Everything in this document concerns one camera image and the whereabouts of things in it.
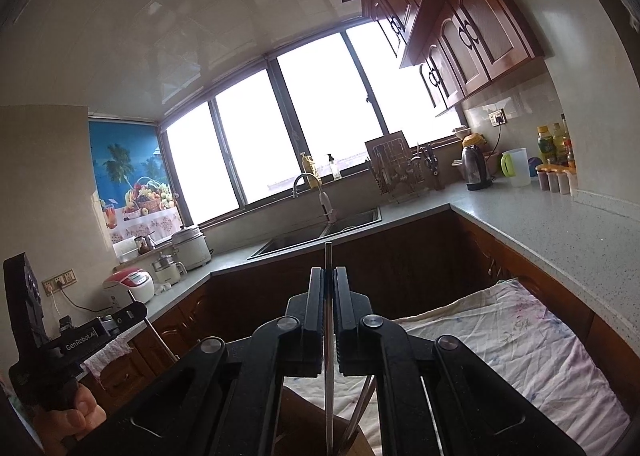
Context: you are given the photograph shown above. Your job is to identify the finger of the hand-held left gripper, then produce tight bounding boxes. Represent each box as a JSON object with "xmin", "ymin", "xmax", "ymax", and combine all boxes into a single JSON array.
[{"xmin": 97, "ymin": 302, "xmax": 149, "ymax": 337}]

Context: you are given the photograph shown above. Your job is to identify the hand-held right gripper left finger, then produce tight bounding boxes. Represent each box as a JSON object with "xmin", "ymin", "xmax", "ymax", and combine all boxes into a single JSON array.
[{"xmin": 65, "ymin": 267, "xmax": 326, "ymax": 456}]

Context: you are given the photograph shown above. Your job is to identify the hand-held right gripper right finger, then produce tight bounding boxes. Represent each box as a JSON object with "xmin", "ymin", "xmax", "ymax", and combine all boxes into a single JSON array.
[{"xmin": 334, "ymin": 266, "xmax": 588, "ymax": 456}]

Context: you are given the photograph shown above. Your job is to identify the wooden utensil holder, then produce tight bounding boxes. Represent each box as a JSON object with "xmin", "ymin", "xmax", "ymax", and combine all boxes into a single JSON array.
[{"xmin": 270, "ymin": 383, "xmax": 373, "ymax": 456}]

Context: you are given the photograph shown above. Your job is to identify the person's left hand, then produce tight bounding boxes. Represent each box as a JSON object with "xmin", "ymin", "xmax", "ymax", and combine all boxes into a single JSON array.
[{"xmin": 30, "ymin": 382, "xmax": 108, "ymax": 456}]

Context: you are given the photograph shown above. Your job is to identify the pink and white rice cooker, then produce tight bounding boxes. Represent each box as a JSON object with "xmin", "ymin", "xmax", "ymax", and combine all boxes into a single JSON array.
[{"xmin": 102, "ymin": 267, "xmax": 157, "ymax": 309}]

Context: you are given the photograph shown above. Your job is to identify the pale floral rag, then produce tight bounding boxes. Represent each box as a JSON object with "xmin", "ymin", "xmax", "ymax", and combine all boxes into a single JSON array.
[{"xmin": 82, "ymin": 336, "xmax": 132, "ymax": 379}]

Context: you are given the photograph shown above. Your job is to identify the small white food processor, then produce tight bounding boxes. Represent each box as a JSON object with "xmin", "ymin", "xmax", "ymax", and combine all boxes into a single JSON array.
[{"xmin": 151, "ymin": 252, "xmax": 188, "ymax": 285}]

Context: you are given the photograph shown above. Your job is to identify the brown wooden base cabinets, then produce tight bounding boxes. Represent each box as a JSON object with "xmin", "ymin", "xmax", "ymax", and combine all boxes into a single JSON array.
[{"xmin": 82, "ymin": 208, "xmax": 640, "ymax": 412}]

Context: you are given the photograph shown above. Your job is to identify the steel kitchen sink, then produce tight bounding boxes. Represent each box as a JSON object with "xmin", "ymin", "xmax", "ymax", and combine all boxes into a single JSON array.
[{"xmin": 247, "ymin": 206, "xmax": 383, "ymax": 261}]

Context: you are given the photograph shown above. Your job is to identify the tall white cooker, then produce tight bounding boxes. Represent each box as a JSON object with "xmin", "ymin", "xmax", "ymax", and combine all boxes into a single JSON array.
[{"xmin": 171, "ymin": 225, "xmax": 213, "ymax": 271}]

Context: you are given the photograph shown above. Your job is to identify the chrome kitchen faucet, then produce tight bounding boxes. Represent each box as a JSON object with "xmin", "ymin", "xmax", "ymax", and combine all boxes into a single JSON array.
[{"xmin": 291, "ymin": 173, "xmax": 338, "ymax": 224}]

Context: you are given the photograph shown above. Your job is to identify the fruit print roller blind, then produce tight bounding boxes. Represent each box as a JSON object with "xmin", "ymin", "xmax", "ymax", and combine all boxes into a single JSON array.
[{"xmin": 89, "ymin": 121, "xmax": 182, "ymax": 244}]

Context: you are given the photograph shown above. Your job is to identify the white floral tablecloth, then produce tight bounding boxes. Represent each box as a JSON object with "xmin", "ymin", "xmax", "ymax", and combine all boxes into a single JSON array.
[{"xmin": 282, "ymin": 278, "xmax": 632, "ymax": 456}]

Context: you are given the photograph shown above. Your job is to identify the knife and scissors holder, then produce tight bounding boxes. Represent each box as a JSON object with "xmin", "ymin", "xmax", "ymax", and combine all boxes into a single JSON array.
[{"xmin": 415, "ymin": 141, "xmax": 446, "ymax": 191}]

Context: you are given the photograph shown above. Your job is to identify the pale cutting board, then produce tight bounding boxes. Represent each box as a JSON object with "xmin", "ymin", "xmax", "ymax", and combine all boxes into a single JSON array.
[{"xmin": 364, "ymin": 131, "xmax": 408, "ymax": 171}]

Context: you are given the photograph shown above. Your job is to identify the large kitchen window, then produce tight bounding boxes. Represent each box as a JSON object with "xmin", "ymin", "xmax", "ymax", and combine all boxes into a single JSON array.
[{"xmin": 157, "ymin": 18, "xmax": 463, "ymax": 227}]

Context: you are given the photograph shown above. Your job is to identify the steel electric kettle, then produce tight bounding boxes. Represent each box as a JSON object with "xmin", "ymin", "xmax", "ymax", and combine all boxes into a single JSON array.
[{"xmin": 460, "ymin": 145, "xmax": 493, "ymax": 191}]

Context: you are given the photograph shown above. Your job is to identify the grey speckled kitchen countertop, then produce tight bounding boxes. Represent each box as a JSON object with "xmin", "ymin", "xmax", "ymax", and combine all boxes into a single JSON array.
[{"xmin": 107, "ymin": 181, "xmax": 640, "ymax": 362}]

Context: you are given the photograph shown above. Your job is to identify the spice jar set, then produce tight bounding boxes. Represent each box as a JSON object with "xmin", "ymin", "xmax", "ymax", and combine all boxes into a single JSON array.
[{"xmin": 535, "ymin": 163, "xmax": 577, "ymax": 195}]

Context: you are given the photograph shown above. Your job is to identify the yellow oil bottle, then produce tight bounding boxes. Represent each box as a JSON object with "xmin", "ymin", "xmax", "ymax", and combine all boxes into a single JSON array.
[{"xmin": 549, "ymin": 122, "xmax": 568, "ymax": 167}]

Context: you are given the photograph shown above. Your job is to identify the dark sauce bottle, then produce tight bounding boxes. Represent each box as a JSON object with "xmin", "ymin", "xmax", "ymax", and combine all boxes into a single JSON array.
[{"xmin": 559, "ymin": 113, "xmax": 575, "ymax": 169}]

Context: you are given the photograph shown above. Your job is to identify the black power cable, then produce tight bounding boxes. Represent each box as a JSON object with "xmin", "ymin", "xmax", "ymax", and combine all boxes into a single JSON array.
[{"xmin": 50, "ymin": 288, "xmax": 111, "ymax": 311}]

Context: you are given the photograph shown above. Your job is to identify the yellowed wall socket strip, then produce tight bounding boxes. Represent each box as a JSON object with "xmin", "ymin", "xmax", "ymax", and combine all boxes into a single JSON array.
[{"xmin": 41, "ymin": 270, "xmax": 78, "ymax": 293}]

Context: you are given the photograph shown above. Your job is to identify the wire dish rack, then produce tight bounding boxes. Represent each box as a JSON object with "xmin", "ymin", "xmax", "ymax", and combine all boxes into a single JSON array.
[{"xmin": 367, "ymin": 143, "xmax": 431, "ymax": 204}]

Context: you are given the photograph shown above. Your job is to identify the white pitcher with green handle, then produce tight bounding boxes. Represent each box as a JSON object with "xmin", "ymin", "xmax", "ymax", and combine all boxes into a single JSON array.
[{"xmin": 501, "ymin": 148, "xmax": 531, "ymax": 189}]

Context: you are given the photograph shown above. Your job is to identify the brown wooden wall cabinets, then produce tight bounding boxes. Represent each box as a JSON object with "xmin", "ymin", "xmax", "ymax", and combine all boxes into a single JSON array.
[{"xmin": 357, "ymin": 0, "xmax": 546, "ymax": 117}]

